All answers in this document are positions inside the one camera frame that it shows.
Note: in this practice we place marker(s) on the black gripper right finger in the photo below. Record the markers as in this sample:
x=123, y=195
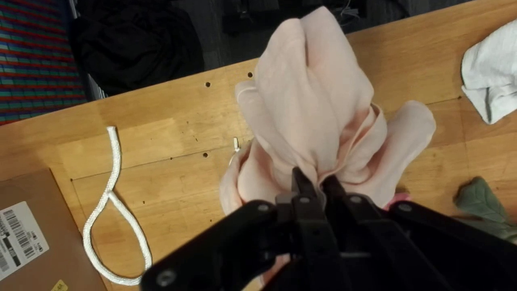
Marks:
x=337, y=200

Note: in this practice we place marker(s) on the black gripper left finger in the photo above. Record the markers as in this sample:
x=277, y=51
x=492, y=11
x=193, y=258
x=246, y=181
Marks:
x=304, y=200

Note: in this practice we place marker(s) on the light pink cloth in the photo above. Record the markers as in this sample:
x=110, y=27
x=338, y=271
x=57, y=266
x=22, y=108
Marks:
x=311, y=105

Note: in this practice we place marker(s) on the white terry towel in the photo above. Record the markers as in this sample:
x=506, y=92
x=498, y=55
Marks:
x=490, y=72

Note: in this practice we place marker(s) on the black hanging cloth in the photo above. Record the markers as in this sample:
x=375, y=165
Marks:
x=131, y=43

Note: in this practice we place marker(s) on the striped colourful fabric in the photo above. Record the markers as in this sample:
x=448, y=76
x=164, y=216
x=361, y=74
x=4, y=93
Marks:
x=38, y=69

